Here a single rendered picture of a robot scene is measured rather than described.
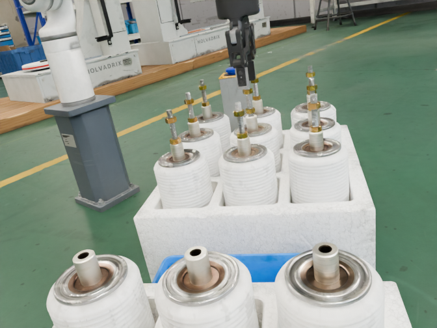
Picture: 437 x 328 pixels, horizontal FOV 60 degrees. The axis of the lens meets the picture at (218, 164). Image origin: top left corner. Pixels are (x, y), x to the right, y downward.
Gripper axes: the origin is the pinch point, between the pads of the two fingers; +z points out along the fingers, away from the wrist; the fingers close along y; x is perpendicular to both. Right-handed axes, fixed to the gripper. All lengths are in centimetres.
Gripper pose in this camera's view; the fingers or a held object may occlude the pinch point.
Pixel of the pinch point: (246, 77)
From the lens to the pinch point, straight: 73.6
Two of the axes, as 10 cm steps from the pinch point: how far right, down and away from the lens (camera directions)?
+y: 2.5, -4.1, 8.8
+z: 1.5, 9.1, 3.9
